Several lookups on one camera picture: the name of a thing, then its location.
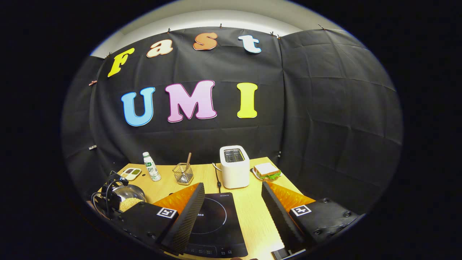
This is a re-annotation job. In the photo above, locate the white drink bottle green label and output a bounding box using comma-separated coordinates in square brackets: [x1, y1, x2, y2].
[142, 152, 162, 182]

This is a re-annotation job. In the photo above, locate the black induction cooktop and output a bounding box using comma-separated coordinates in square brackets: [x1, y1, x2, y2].
[183, 192, 249, 258]

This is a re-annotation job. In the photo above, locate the black toaster power cable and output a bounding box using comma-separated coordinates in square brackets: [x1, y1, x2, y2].
[212, 163, 222, 194]

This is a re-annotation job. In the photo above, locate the wire utensil basket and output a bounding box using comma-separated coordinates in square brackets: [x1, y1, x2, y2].
[172, 163, 194, 185]

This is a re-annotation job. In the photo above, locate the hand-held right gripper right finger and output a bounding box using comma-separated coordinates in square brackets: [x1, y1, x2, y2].
[261, 181, 361, 253]

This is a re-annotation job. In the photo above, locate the steel pot with black handles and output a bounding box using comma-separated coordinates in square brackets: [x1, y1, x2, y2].
[108, 183, 147, 213]

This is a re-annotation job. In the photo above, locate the white toaster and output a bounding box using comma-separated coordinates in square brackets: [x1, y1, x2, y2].
[219, 145, 250, 189]

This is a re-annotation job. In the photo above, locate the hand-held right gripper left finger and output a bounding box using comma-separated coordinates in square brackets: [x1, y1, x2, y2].
[112, 182, 205, 255]

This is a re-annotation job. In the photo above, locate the wooden-handled utensil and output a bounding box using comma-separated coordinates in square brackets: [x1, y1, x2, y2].
[180, 152, 192, 181]

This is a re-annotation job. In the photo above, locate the small white plate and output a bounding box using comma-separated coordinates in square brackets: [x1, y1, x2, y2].
[252, 168, 282, 181]

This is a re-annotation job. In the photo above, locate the pile of yellow soybeans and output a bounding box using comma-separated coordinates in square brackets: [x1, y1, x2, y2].
[119, 198, 143, 213]

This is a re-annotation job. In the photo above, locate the white divided dish of beans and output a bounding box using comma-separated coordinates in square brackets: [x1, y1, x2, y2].
[120, 168, 142, 181]

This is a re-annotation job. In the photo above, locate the sandwich with lettuce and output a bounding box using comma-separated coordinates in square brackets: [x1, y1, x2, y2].
[253, 162, 281, 180]

